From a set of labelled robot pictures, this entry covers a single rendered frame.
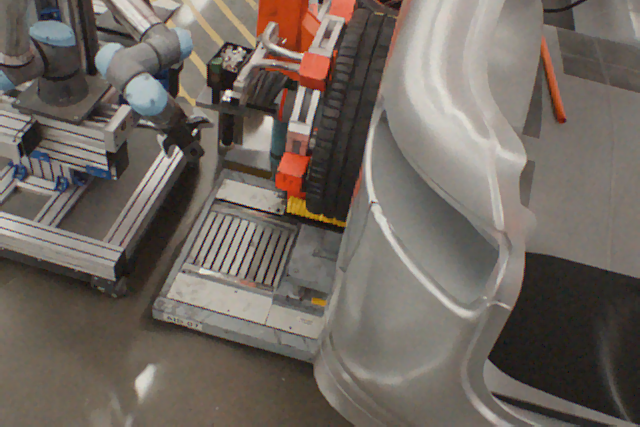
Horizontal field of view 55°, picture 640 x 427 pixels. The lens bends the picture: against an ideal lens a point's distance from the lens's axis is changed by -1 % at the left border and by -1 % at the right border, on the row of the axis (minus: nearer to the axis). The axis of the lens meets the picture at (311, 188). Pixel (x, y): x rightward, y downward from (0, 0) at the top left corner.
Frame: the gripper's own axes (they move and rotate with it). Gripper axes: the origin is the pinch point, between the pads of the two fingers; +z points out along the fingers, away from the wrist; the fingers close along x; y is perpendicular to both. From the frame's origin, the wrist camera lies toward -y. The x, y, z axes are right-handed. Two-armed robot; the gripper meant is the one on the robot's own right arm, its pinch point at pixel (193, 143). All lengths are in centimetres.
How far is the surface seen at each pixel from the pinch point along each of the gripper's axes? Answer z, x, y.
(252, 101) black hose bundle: 12.0, -19.6, 4.0
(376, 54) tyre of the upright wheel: 5, -54, -9
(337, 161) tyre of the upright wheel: 10.9, -27.7, -24.9
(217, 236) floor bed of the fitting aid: 99, 21, 0
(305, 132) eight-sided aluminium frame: 10.9, -25.8, -12.9
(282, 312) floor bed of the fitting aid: 83, 16, -43
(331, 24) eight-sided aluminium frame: 19, -53, 11
